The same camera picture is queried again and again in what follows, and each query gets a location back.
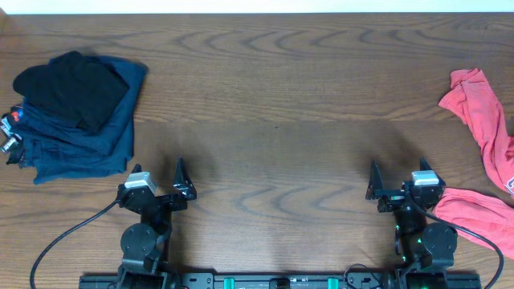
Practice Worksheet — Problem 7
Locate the right black cable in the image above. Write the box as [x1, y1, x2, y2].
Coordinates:
[405, 192, 505, 289]

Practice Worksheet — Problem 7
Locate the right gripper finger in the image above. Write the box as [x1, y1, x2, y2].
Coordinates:
[365, 161, 385, 199]
[419, 157, 443, 185]

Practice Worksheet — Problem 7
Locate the dark garment with printed graphics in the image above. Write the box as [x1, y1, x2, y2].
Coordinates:
[1, 104, 25, 165]

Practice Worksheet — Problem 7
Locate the navy blue folded garment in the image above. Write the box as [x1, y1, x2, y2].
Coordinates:
[13, 56, 147, 185]

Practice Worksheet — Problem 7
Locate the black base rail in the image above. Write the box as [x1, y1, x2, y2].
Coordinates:
[79, 271, 482, 289]

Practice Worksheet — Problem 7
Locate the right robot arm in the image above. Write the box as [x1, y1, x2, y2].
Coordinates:
[365, 159, 457, 288]

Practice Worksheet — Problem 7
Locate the left black cable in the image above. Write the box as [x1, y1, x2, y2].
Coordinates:
[29, 199, 121, 289]

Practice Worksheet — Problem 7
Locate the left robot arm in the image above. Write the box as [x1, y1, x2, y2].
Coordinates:
[116, 157, 197, 289]

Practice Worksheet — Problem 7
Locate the black cable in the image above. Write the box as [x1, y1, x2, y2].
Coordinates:
[405, 192, 505, 289]
[29, 199, 121, 289]

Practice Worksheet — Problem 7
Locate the black folded garment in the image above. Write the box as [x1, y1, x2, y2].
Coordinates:
[13, 51, 129, 132]

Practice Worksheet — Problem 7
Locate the red t-shirt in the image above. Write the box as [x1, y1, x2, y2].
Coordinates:
[433, 68, 513, 259]

